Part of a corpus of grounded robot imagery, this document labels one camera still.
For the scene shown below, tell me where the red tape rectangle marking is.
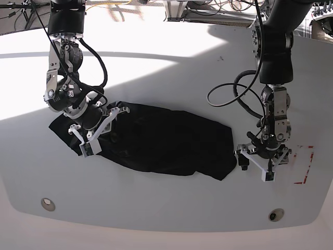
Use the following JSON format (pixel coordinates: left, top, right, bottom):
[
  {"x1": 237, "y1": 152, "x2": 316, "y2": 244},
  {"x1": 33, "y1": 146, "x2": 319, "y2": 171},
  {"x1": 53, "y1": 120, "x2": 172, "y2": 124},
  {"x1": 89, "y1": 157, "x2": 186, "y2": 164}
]
[{"x1": 291, "y1": 145, "x2": 315, "y2": 185}]

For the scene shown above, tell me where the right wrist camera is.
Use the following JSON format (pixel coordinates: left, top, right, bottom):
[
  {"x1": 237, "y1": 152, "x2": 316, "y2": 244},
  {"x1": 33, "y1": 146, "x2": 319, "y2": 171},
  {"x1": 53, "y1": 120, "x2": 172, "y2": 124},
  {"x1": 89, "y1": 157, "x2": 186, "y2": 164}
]
[{"x1": 79, "y1": 139, "x2": 102, "y2": 157}]

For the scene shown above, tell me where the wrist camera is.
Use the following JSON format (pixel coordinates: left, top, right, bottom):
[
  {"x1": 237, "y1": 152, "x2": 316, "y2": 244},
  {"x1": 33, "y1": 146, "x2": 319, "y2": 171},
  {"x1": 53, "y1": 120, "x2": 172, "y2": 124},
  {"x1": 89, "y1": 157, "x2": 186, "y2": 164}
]
[
  {"x1": 79, "y1": 139, "x2": 102, "y2": 157},
  {"x1": 261, "y1": 169, "x2": 275, "y2": 182}
]

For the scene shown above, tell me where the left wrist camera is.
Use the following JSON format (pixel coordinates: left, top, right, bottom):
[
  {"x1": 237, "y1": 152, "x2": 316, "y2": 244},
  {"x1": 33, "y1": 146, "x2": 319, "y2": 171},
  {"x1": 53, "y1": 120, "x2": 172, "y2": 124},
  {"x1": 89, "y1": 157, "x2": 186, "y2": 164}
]
[{"x1": 261, "y1": 169, "x2": 275, "y2": 182}]

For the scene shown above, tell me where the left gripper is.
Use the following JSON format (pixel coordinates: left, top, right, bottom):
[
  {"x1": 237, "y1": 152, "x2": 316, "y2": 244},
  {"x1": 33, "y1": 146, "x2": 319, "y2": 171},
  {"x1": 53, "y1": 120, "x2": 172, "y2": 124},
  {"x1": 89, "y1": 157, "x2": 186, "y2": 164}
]
[{"x1": 235, "y1": 143, "x2": 292, "y2": 167}]

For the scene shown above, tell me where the table grommet hole right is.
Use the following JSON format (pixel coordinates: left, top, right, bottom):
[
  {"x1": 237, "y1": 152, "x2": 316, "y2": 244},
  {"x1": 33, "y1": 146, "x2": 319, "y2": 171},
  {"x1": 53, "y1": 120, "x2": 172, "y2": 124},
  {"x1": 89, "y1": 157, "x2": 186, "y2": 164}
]
[{"x1": 268, "y1": 208, "x2": 285, "y2": 222}]

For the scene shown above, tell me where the table grommet hole left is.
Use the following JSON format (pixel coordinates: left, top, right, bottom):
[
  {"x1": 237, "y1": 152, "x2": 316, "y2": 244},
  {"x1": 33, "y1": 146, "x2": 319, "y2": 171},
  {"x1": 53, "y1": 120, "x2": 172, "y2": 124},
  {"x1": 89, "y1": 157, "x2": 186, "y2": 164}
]
[{"x1": 41, "y1": 198, "x2": 56, "y2": 211}]

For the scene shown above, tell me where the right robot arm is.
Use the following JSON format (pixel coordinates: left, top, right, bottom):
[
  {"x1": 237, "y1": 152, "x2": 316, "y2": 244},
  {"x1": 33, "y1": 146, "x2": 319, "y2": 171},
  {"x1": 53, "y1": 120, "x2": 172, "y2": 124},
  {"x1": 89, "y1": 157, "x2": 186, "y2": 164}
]
[{"x1": 44, "y1": 1, "x2": 237, "y2": 180}]

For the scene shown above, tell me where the table grommet hole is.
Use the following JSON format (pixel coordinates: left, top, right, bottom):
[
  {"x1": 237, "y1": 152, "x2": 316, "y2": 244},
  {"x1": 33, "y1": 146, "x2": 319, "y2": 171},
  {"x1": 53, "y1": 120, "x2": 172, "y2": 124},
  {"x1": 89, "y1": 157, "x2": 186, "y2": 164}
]
[
  {"x1": 268, "y1": 208, "x2": 285, "y2": 222},
  {"x1": 41, "y1": 198, "x2": 56, "y2": 211}
]

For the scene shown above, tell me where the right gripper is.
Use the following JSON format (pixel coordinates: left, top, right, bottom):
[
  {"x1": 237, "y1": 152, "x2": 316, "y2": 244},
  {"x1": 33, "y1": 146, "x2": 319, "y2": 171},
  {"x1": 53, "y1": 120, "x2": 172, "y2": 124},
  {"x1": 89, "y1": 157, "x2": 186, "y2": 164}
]
[{"x1": 68, "y1": 105, "x2": 130, "y2": 146}]

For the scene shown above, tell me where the black T-shirt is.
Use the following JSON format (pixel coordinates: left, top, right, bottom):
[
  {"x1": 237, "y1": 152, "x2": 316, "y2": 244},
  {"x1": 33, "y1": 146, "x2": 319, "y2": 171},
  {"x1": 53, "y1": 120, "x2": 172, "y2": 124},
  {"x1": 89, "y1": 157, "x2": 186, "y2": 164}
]
[{"x1": 48, "y1": 101, "x2": 237, "y2": 181}]

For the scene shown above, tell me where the yellow cable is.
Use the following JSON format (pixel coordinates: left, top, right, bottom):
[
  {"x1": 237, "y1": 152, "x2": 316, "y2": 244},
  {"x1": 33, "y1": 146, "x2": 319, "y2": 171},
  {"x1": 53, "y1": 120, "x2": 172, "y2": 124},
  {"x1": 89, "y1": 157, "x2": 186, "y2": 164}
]
[{"x1": 85, "y1": 0, "x2": 133, "y2": 13}]

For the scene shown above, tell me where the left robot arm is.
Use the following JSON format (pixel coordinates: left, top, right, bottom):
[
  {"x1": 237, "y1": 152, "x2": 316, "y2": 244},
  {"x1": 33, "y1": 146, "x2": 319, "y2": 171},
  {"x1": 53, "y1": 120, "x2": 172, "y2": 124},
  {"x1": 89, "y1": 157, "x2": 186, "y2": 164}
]
[{"x1": 223, "y1": 1, "x2": 314, "y2": 171}]

